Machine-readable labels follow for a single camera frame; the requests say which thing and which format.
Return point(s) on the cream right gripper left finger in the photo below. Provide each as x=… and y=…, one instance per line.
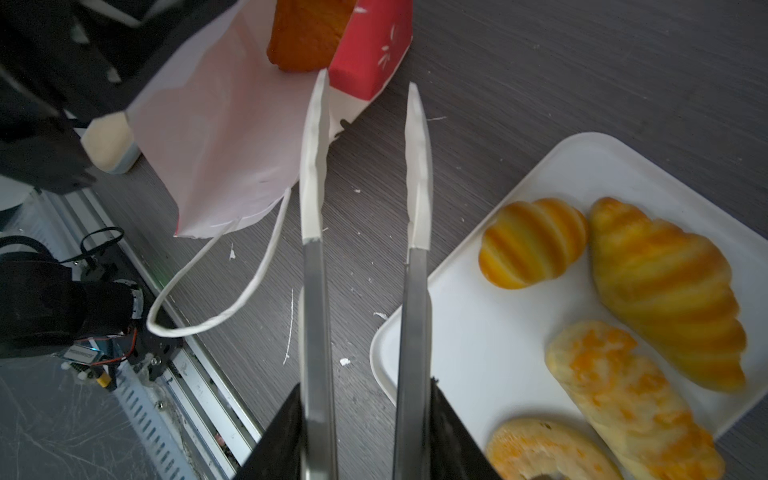
x=319, y=449

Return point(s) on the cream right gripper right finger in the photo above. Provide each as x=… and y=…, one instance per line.
x=412, y=442

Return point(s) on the fake bagel ring bread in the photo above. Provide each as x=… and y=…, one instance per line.
x=527, y=448

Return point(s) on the yellow fake croissant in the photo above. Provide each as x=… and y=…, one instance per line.
x=671, y=287

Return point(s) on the red patterned paper bag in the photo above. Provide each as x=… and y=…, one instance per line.
x=222, y=126

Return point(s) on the orange fake bread slice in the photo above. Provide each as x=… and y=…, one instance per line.
x=306, y=33

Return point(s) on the white plastic tray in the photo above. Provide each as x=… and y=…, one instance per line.
x=488, y=343

